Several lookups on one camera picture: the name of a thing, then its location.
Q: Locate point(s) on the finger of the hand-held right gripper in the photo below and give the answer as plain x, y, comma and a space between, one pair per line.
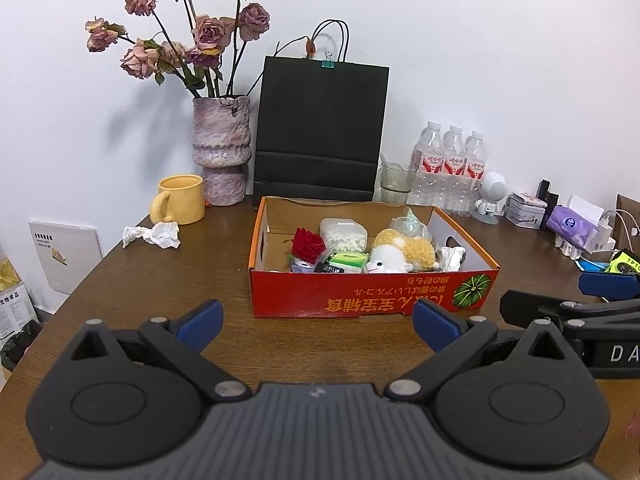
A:
607, 285
530, 305

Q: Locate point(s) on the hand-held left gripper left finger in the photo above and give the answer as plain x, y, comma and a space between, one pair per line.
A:
202, 322

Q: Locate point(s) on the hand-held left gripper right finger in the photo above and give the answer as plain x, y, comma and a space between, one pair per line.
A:
435, 327

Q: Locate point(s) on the large white tissue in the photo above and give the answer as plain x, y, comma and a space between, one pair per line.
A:
454, 257

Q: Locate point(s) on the red cardboard box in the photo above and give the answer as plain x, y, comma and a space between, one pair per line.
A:
360, 295

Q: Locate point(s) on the green paper box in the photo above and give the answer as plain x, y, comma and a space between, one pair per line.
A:
347, 261

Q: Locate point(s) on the small white round case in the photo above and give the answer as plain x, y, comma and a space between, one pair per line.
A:
301, 265

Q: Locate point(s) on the small black item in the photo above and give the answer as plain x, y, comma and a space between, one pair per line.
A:
327, 269

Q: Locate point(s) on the translucent plastic container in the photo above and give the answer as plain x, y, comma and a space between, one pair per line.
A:
344, 234

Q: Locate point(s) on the blue flat item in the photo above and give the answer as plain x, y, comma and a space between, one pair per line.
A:
592, 265

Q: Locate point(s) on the purple tissue pack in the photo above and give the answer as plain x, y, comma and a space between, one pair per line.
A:
570, 222

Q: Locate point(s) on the yellow and white plush toy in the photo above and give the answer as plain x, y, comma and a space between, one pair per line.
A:
400, 252

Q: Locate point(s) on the brown wooden board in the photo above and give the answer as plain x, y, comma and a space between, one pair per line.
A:
631, 205

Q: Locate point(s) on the white printed tin box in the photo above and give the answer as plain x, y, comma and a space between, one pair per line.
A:
522, 210

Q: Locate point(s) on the small crumpled white tissue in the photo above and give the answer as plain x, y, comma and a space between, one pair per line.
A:
155, 235

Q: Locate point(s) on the clear plastic bag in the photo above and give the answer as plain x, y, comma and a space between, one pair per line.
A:
411, 225

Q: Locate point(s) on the black rectangular device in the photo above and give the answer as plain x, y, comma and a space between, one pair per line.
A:
546, 195

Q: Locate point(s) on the white robot-shaped speaker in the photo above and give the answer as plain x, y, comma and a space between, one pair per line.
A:
492, 190

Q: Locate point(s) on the yellow mug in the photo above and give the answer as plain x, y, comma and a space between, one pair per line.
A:
182, 200

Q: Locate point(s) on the clear water bottle red label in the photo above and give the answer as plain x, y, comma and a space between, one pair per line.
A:
429, 180
476, 187
454, 185

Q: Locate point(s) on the red rose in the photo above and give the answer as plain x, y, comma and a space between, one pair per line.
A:
307, 245

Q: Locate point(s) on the clear glass cup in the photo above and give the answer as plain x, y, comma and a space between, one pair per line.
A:
397, 185

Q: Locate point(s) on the white flat panel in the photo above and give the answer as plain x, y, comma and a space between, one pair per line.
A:
65, 255

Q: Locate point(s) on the clear plastic spoon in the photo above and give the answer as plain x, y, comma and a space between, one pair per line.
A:
386, 164

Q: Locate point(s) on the pile of plastic bags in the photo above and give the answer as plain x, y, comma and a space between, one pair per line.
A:
17, 320

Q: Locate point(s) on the mottled pink ceramic vase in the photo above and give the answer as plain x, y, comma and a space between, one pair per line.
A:
220, 135

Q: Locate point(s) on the black paper bag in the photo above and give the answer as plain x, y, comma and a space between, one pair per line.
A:
320, 120

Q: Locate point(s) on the teal binder clip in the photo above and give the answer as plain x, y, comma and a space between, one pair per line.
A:
328, 62

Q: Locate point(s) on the bunch of dried pink roses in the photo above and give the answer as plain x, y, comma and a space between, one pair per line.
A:
205, 35

